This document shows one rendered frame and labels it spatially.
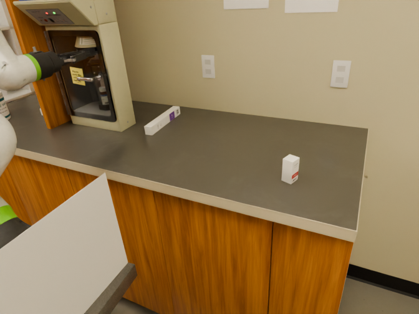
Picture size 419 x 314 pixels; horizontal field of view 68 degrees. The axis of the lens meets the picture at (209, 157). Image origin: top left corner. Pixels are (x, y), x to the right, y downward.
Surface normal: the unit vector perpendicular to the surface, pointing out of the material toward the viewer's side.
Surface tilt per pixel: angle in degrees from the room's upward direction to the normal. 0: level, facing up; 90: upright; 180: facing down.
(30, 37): 90
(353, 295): 0
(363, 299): 0
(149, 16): 90
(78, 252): 90
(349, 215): 0
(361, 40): 90
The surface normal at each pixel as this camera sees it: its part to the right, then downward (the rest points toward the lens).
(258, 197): -0.08, -0.88
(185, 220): -0.44, 0.46
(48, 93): 0.90, 0.17
